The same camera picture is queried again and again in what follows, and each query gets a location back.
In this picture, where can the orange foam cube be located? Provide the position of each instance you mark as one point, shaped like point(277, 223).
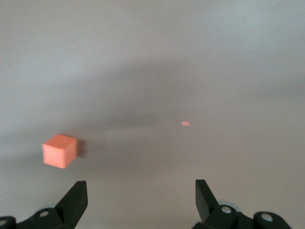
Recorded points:
point(58, 152)

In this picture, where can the brown table cloth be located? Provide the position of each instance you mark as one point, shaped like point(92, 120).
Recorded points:
point(152, 59)

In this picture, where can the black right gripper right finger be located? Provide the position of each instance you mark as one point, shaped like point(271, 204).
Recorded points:
point(209, 210)

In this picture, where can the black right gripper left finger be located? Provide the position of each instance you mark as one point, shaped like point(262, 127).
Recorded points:
point(69, 205)

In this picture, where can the tiny orange foam crumb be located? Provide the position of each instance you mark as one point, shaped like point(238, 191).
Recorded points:
point(185, 123)

